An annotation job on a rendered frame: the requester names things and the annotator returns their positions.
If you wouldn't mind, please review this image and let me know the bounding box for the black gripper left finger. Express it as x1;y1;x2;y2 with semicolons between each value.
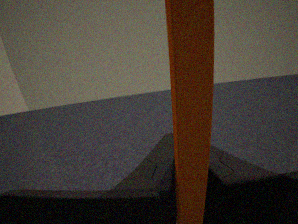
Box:
0;133;177;224

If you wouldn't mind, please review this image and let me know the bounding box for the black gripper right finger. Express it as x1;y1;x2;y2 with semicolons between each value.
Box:
204;144;298;224

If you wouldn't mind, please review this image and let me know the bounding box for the orange handle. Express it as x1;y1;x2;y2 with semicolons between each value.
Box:
165;0;214;224

